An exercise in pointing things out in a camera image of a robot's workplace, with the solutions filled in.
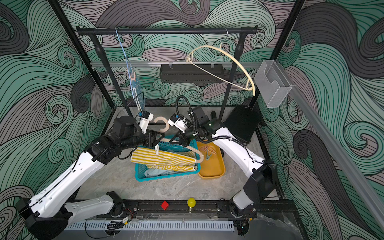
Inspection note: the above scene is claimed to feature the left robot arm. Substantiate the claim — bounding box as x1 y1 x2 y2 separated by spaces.
17 116 165 240

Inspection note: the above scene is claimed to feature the yellow striped towel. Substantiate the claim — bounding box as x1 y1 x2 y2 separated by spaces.
131 148 198 172

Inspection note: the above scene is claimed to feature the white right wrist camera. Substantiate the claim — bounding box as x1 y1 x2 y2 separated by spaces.
168 114 191 133

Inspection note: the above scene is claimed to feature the white clothespin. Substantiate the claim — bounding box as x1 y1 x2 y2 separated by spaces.
155 145 160 156

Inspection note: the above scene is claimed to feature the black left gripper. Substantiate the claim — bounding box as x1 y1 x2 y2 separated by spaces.
119 128 164 152

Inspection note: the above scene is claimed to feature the mint green clothespin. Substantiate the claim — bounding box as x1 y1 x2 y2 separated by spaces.
206 150 213 161

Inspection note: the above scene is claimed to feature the orange plastic tray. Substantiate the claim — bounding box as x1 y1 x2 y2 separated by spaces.
197 142 226 179

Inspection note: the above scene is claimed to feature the cream plastic hanger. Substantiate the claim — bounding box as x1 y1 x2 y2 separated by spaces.
185 28 256 97

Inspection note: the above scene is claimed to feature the black clothes rack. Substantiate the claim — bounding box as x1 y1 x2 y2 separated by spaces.
76 26 258 107

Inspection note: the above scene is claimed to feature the red diamond marker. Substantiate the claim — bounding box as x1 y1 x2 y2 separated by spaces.
161 201 169 211

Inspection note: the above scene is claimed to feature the orange clothespin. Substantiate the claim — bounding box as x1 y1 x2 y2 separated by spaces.
206 146 217 155

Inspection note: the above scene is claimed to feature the blue rabbit print towel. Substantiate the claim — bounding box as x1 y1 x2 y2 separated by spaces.
127 68 145 112

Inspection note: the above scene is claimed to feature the light blue wire hanger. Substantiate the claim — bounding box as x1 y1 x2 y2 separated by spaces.
114 27 142 109

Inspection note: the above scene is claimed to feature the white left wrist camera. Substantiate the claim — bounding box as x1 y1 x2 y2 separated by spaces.
139 111 154 134

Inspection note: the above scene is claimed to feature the light blue terry towel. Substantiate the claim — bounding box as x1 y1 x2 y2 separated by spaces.
144 169 179 178

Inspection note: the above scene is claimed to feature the white slotted cable duct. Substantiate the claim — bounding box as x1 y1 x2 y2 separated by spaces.
65 220 235 232

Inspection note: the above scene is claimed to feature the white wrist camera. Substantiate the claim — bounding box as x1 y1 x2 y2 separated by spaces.
139 111 154 134
168 114 191 133

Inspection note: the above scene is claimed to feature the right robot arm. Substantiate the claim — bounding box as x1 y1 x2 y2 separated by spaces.
168 107 277 217

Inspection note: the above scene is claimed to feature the teal plastic basket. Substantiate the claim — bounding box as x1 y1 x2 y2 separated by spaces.
135 138 204 182

